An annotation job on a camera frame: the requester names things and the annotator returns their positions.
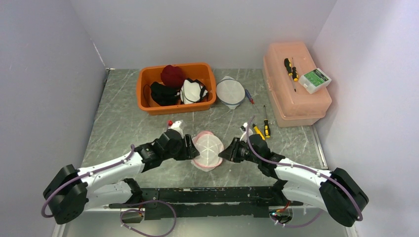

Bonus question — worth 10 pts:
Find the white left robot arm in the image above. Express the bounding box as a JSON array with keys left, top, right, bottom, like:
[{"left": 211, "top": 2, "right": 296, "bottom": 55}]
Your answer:
[{"left": 41, "top": 129, "right": 200, "bottom": 224}]

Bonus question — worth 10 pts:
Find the white mesh pink-zip laundry bag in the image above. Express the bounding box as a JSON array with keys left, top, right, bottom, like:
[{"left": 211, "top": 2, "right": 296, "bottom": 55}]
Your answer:
[{"left": 191, "top": 131, "right": 224, "bottom": 172}]

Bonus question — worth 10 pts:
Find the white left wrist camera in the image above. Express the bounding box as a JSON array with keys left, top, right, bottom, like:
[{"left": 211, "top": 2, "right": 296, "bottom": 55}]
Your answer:
[{"left": 168, "top": 120, "right": 186, "bottom": 138}]

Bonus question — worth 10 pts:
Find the black yellow screwdriver on table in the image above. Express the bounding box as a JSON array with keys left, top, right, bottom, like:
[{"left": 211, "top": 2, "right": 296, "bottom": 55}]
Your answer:
[{"left": 263, "top": 105, "right": 271, "bottom": 138}]

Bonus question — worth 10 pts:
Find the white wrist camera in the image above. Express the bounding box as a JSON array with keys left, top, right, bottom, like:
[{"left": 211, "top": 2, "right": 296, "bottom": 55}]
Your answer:
[
  {"left": 168, "top": 120, "right": 186, "bottom": 138},
  {"left": 240, "top": 122, "right": 253, "bottom": 142}
]

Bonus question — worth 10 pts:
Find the small yellow black screwdriver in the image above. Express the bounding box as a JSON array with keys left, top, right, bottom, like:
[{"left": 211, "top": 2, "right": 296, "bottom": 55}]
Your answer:
[{"left": 252, "top": 123, "right": 265, "bottom": 140}]

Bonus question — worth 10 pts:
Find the white green small box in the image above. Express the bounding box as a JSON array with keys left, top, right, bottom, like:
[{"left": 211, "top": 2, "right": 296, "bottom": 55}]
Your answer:
[{"left": 298, "top": 68, "right": 332, "bottom": 94}]

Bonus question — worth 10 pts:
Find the blue red screwdriver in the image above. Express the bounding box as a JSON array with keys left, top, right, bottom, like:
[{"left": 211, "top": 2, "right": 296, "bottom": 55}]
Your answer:
[{"left": 245, "top": 89, "right": 254, "bottom": 105}]

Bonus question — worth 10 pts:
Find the thin black yellow screwdriver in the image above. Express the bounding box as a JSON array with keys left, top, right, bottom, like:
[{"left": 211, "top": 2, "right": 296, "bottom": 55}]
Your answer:
[{"left": 291, "top": 58, "right": 298, "bottom": 91}]

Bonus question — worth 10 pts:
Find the translucent pink storage box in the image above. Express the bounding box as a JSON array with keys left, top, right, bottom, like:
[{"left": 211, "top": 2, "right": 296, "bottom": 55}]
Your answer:
[{"left": 262, "top": 41, "right": 332, "bottom": 127}]

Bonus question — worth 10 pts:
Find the orange plastic tub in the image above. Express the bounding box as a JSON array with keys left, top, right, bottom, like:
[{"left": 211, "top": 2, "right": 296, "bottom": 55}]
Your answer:
[{"left": 136, "top": 62, "right": 216, "bottom": 116}]

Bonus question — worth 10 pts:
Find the large black yellow screwdriver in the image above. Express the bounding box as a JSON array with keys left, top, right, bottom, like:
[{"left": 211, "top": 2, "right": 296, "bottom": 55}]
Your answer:
[{"left": 284, "top": 58, "right": 293, "bottom": 77}]

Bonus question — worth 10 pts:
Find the white mesh blue-zip laundry bag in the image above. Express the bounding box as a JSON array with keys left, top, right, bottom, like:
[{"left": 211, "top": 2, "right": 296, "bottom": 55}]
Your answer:
[{"left": 216, "top": 76, "right": 245, "bottom": 110}]

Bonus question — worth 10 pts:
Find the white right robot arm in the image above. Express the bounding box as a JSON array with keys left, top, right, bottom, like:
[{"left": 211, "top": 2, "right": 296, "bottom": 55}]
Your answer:
[{"left": 219, "top": 135, "right": 369, "bottom": 227}]

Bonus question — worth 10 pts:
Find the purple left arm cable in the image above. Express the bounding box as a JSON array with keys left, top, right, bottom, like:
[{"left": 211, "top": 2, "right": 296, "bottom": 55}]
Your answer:
[{"left": 41, "top": 144, "right": 135, "bottom": 219}]

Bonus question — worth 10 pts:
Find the red bra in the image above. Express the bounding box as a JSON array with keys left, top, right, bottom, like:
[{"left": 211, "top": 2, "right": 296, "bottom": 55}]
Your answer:
[{"left": 160, "top": 65, "right": 186, "bottom": 89}]

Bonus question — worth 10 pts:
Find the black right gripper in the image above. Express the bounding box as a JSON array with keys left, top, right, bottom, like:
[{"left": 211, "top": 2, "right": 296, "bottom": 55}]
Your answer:
[{"left": 218, "top": 137, "right": 260, "bottom": 164}]

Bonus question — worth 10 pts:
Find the black white bra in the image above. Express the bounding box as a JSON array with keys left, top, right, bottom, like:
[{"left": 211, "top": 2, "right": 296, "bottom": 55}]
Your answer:
[{"left": 180, "top": 78, "right": 209, "bottom": 104}]

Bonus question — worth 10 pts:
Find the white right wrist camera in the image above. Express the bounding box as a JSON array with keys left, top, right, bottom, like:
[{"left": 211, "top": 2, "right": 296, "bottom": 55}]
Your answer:
[{"left": 240, "top": 122, "right": 253, "bottom": 142}]

